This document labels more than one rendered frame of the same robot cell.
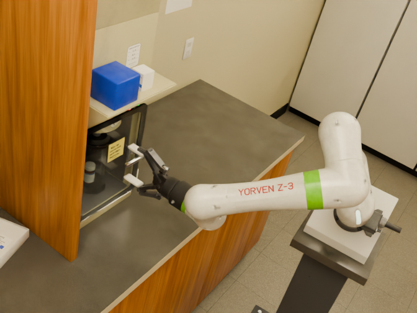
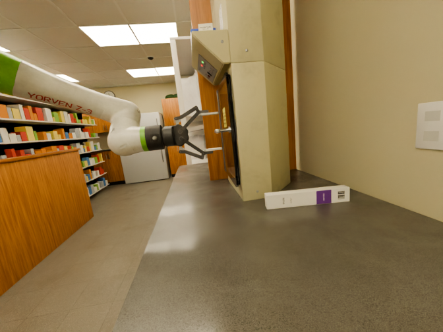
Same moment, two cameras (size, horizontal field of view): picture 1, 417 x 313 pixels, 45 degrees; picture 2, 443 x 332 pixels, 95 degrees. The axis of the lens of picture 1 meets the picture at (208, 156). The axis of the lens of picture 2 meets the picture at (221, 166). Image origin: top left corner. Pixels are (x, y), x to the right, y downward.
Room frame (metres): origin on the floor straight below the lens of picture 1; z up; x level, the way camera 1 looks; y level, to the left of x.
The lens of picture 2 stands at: (2.05, -0.18, 1.21)
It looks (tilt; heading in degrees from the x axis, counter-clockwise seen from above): 10 degrees down; 147
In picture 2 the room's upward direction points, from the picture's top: 6 degrees counter-clockwise
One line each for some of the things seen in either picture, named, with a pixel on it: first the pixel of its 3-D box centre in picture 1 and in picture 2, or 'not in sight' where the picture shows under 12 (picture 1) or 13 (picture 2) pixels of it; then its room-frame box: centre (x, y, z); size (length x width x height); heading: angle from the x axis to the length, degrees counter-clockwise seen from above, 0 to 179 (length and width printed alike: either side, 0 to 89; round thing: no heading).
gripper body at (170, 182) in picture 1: (165, 184); (176, 135); (1.31, 0.12, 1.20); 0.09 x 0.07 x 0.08; 64
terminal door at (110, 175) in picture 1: (110, 164); (226, 132); (1.35, 0.32, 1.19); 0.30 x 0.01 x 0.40; 152
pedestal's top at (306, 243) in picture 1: (339, 239); not in sight; (1.59, -0.61, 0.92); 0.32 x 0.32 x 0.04; 69
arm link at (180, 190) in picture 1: (182, 195); (155, 138); (1.28, 0.05, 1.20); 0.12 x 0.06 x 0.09; 154
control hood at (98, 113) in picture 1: (129, 104); (207, 64); (1.33, 0.28, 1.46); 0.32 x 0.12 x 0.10; 154
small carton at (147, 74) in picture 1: (142, 77); (206, 35); (1.37, 0.26, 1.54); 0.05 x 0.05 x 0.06; 60
